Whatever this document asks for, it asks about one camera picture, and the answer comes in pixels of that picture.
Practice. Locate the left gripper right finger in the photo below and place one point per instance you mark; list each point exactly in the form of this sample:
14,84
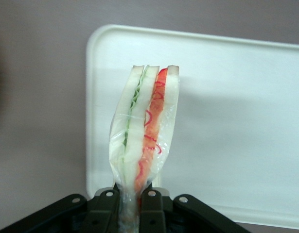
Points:
154,213

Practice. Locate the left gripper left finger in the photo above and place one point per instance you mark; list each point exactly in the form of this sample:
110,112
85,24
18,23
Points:
100,213

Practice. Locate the triangle sandwich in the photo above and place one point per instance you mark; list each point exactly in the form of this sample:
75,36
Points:
142,126

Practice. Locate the beige plastic tray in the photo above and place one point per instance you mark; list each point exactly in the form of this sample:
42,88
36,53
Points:
236,121

